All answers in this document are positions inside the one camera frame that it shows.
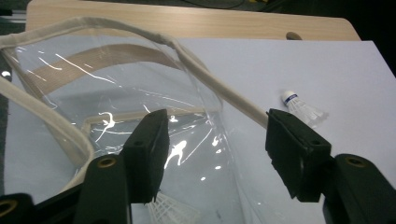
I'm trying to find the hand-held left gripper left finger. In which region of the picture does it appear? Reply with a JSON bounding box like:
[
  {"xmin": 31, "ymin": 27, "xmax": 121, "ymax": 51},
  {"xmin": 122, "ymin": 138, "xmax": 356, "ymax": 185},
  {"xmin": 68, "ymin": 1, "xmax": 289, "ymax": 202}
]
[{"xmin": 121, "ymin": 108, "xmax": 171, "ymax": 205}]

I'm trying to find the white paper sheet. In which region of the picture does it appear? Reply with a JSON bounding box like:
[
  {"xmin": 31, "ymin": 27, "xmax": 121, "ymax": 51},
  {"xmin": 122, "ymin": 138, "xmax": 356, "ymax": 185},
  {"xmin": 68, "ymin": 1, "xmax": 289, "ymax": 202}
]
[{"xmin": 4, "ymin": 34, "xmax": 396, "ymax": 224}]

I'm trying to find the brown table grommet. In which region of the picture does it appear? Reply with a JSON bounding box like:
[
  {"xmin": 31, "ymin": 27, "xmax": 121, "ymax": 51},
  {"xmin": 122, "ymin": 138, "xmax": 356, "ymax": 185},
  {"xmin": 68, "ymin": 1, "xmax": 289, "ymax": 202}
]
[{"xmin": 285, "ymin": 31, "xmax": 304, "ymax": 42}]

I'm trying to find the white shuttlecock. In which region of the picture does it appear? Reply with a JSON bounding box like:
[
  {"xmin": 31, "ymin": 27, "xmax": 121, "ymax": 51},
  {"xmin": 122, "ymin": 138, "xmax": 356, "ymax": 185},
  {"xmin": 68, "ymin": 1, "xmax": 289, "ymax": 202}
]
[{"xmin": 281, "ymin": 90, "xmax": 330, "ymax": 129}]

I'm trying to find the clear plastic tote bag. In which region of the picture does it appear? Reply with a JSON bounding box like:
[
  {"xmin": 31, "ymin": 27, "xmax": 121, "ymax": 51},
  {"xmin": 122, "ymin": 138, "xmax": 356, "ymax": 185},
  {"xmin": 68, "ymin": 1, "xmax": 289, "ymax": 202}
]
[{"xmin": 0, "ymin": 16, "xmax": 272, "ymax": 224}]

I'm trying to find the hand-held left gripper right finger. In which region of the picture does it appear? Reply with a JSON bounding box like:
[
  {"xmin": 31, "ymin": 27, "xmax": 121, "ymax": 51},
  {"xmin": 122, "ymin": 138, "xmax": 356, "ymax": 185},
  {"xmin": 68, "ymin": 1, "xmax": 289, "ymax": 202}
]
[{"xmin": 264, "ymin": 107, "xmax": 332, "ymax": 203}]

